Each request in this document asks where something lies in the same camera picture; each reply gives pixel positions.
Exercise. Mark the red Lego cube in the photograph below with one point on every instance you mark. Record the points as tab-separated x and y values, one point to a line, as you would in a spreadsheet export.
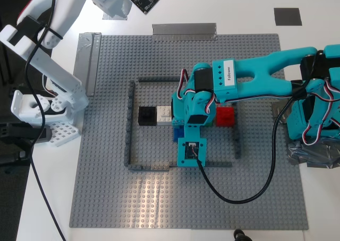
225	116

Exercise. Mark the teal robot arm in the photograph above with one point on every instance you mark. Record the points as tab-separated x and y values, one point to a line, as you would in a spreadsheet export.
265	71

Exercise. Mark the dark grey square patch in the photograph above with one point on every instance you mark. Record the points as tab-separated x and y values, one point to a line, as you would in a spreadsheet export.
288	16
114	18

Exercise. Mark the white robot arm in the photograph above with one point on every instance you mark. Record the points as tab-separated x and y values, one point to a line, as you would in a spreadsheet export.
53	65

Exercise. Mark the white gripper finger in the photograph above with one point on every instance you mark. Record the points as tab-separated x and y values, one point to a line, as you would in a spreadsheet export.
115	11
126	7

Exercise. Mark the white Lego cube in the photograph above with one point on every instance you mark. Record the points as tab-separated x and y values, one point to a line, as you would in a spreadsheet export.
164	116

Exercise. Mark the blue Lego cube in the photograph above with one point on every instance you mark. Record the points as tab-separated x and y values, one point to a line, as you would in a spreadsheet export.
178	134

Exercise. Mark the black table clamp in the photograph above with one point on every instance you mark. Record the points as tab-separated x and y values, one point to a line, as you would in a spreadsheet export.
21	132

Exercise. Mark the long grey duct tape strip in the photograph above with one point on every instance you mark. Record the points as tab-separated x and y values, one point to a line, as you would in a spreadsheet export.
90	65

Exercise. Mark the teal camera mount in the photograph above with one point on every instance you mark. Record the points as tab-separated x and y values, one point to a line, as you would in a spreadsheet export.
191	145

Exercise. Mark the dark grey brick strip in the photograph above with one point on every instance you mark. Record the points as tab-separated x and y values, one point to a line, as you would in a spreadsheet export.
148	167

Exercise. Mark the crumpled grey tape wad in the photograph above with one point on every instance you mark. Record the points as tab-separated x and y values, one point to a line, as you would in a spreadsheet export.
310	156

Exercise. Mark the ribbed grey tape strip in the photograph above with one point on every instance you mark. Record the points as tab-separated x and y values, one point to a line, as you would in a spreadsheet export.
184	32

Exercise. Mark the grey Lego baseplate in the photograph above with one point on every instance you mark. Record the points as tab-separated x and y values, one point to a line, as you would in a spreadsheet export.
186	198

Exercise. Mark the black Lego cube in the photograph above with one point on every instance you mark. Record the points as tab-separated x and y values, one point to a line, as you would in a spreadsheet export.
147	116

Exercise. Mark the white arm base mount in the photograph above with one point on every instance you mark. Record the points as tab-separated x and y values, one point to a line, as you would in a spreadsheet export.
26	108

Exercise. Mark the small black knob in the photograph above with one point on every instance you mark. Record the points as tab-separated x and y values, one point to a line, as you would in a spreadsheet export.
240	235

